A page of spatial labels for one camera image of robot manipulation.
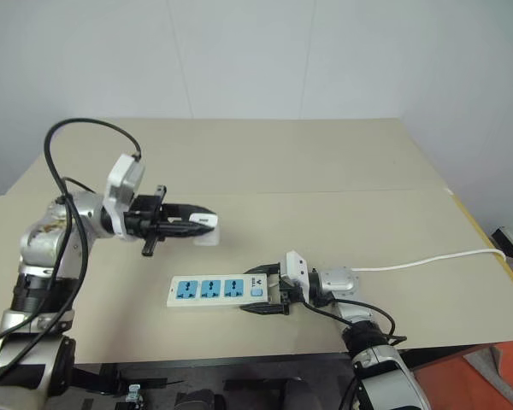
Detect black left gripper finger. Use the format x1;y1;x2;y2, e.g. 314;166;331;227
161;203;218;225
156;220;215;241

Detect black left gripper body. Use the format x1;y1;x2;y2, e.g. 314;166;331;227
125;184;170;258

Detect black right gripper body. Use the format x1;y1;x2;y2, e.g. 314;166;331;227
268;273;304;316

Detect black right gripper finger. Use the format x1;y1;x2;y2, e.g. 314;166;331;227
239;301;291;318
243;262;282;278

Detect white charger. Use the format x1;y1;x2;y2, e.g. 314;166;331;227
186;212;221;248

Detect white power strip blue sockets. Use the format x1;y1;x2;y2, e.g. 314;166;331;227
166;273;280;309

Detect dark rounded shape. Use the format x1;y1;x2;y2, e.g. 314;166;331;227
173;388;227;410

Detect grey felt piece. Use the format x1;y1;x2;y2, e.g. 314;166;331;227
463;343;513;407

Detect black box-shaped object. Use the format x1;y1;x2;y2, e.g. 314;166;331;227
488;225;513;261

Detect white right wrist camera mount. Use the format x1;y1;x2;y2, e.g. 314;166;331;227
279;250;314;302

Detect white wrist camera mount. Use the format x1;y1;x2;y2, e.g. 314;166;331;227
103;154;147;243
279;250;314;302

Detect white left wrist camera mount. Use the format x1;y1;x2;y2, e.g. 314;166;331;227
103;154;147;243

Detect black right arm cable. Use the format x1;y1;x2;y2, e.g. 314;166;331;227
301;297;409;410

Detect white power strip cord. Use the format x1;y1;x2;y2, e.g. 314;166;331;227
351;249;508;272

